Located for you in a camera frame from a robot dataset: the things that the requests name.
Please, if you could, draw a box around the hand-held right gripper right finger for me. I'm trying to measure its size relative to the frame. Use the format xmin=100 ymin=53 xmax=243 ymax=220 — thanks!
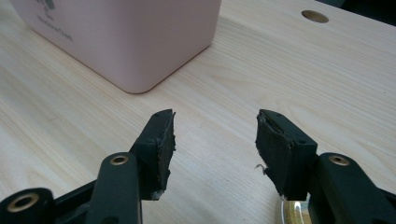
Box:
xmin=255 ymin=108 xmax=318 ymax=202

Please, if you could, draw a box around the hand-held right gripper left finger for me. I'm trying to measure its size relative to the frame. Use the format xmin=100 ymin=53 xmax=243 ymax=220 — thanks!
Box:
xmin=130 ymin=108 xmax=177 ymax=202

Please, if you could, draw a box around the pink storage box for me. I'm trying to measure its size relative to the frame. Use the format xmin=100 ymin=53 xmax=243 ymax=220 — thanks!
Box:
xmin=8 ymin=0 xmax=222 ymax=94

